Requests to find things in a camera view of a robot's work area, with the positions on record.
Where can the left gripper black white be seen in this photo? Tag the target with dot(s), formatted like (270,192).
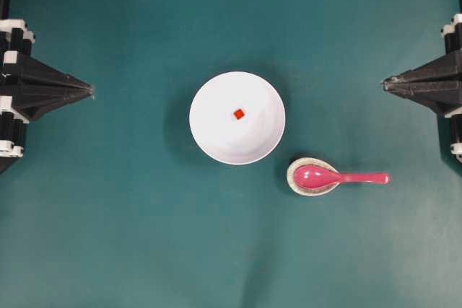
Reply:
(20,105)

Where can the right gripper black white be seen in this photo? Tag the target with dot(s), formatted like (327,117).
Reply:
(444,98)

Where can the small red block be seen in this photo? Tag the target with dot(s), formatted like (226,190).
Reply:
(238,114)

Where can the speckled beige spoon rest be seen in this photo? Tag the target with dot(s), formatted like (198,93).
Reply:
(309,192)

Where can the white round bowl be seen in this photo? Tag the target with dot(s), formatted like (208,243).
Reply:
(237,142)

